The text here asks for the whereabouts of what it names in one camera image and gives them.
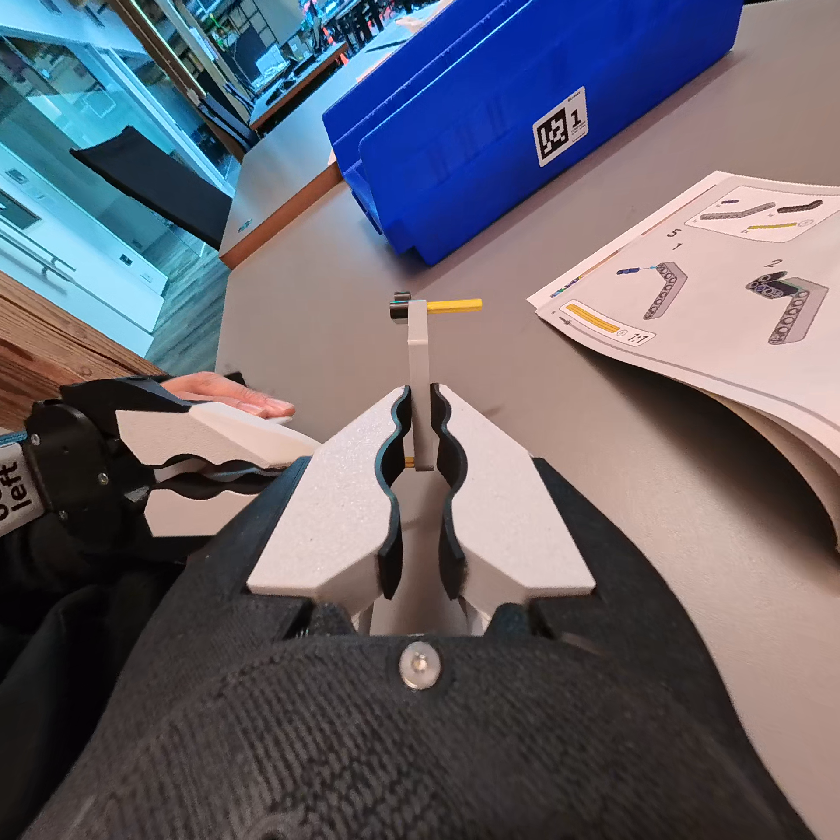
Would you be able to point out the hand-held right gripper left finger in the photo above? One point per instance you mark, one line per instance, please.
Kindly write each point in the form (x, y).
(328, 518)

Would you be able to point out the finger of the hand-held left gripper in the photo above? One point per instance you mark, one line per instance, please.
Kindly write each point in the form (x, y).
(216, 433)
(197, 515)

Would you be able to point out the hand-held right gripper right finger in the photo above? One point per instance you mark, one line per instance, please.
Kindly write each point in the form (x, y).
(512, 518)

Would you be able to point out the grey angled toy beam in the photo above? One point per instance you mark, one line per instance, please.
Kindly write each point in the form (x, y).
(420, 367)

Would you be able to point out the black angled toy beam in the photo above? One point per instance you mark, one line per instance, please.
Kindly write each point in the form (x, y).
(399, 307)

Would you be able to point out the grey desk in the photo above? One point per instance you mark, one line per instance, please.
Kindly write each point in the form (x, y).
(525, 459)

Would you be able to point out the person's left hand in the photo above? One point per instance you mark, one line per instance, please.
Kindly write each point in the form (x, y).
(223, 390)

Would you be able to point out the grey table wooden edge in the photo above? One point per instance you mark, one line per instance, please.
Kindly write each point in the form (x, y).
(282, 190)

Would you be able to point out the black highback chair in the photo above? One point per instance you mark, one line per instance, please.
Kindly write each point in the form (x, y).
(157, 184)

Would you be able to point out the open instruction booklet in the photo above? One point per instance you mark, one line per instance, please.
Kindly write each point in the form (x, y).
(722, 315)

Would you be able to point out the long wooden table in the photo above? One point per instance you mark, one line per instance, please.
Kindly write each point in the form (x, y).
(295, 85)

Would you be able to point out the blue plastic bin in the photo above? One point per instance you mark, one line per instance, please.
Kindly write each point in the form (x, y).
(472, 151)

